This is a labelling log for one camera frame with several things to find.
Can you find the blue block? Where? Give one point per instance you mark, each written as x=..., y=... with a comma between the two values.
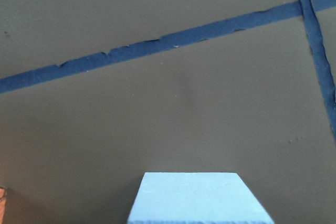
x=196, y=198

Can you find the near orange foam block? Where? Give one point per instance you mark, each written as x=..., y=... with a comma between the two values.
x=3, y=196

